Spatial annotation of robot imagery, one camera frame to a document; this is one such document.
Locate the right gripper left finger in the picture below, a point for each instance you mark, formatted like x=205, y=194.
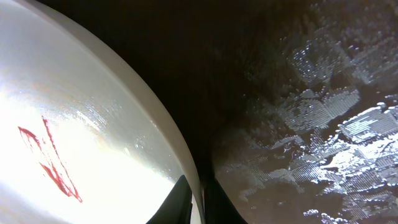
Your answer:
x=177, y=207

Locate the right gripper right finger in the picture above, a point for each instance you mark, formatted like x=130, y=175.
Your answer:
x=218, y=207

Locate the white plate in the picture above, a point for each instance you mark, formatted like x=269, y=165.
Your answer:
x=83, y=138

